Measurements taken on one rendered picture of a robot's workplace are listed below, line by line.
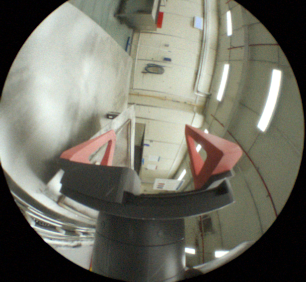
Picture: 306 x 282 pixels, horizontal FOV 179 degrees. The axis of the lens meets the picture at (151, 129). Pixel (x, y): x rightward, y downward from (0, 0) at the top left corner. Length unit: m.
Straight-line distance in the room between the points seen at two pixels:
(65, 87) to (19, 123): 0.18
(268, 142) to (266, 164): 0.40
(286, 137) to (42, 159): 2.40
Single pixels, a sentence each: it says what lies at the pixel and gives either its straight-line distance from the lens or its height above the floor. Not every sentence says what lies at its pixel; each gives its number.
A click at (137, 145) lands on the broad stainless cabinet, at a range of 2.09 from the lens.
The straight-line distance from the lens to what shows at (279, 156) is 2.17.
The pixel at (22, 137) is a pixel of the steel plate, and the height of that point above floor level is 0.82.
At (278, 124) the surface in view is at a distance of 2.22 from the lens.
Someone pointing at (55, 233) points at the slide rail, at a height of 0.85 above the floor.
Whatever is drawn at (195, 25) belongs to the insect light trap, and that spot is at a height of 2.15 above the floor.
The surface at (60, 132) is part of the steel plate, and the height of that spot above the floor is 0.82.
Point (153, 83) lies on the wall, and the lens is 3.60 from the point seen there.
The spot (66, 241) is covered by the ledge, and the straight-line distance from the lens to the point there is 0.48.
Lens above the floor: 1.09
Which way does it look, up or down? 1 degrees up
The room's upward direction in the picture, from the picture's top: 98 degrees clockwise
